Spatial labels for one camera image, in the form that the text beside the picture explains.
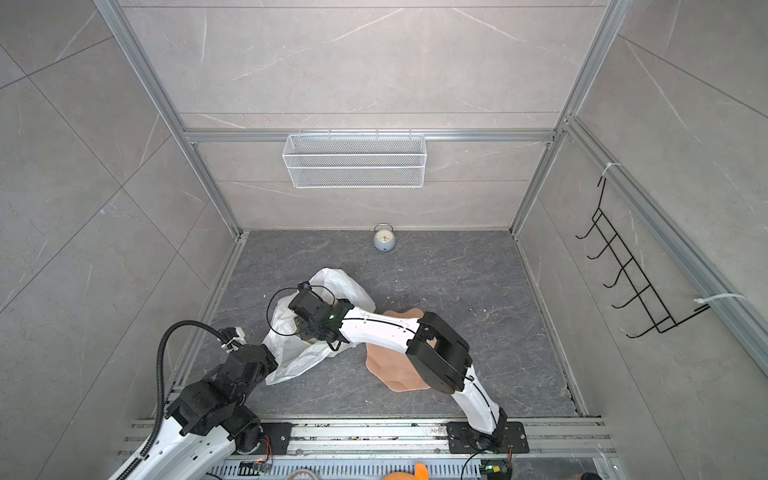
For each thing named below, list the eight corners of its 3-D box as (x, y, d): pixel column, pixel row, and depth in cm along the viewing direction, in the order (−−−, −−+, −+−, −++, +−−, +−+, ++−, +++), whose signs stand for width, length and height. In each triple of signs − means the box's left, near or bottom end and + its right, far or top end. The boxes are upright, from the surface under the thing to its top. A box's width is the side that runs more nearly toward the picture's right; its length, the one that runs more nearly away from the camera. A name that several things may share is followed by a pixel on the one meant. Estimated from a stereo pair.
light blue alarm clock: (373, 252, 115) (373, 244, 111) (374, 231, 122) (374, 223, 118) (395, 252, 115) (395, 244, 111) (395, 231, 122) (395, 223, 118)
